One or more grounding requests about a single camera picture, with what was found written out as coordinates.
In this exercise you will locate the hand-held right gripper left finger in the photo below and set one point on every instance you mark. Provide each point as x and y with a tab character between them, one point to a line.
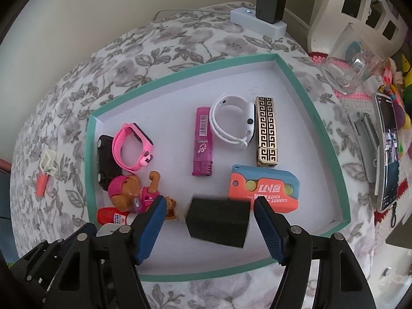
149	231

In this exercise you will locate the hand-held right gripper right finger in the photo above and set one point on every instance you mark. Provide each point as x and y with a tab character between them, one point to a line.
270	231

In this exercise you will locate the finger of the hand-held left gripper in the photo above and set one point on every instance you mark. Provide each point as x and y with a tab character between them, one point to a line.
87	229

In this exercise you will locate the small red glue bottle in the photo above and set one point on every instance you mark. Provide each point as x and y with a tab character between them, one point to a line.
111	216

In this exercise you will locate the orange blue toy knife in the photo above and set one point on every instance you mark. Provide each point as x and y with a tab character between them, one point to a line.
264	193

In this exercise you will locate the brown pink dog toy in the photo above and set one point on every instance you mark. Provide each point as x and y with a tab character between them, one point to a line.
125	191

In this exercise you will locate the black plug charger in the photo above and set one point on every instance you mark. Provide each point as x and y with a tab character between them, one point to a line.
219	223

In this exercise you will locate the pink smartwatch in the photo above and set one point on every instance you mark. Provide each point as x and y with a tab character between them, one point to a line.
141	157

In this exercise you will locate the black toy car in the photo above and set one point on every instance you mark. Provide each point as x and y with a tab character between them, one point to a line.
104	154

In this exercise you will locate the gold patterned lighter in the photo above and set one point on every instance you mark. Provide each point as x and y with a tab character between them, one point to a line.
266	132

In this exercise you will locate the purple lighter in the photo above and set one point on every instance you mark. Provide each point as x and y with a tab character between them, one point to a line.
202	141

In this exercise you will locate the white smartwatch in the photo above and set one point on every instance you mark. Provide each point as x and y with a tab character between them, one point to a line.
249	122

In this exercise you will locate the teal cardboard box tray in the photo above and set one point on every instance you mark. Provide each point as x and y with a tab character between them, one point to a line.
180	83

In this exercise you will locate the small orange plastic piece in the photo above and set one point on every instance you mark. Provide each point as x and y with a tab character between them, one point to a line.
41	185

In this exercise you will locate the pink board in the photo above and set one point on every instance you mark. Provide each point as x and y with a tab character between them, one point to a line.
4	164

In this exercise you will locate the grey phone stand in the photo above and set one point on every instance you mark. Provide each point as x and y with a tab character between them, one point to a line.
365	148

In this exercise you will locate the smartphone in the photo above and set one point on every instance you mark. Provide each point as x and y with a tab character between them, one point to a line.
389	154

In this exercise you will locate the floral fleece blanket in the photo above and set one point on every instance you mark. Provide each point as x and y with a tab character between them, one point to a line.
96	70

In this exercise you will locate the clear plastic cup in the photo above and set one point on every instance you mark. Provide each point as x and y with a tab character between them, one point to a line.
350	58

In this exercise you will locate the pile of colourful small toys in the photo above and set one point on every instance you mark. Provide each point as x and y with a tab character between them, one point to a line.
400	83

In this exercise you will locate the white power strip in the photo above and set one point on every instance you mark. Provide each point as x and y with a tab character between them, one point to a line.
244	17

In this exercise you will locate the black power adapter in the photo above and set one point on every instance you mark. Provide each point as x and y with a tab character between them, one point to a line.
270	6

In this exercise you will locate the white cutout furniture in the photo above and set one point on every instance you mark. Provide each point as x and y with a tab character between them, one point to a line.
328	6

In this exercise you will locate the white plastic frame piece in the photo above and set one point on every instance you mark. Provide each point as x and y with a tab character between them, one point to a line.
48	161

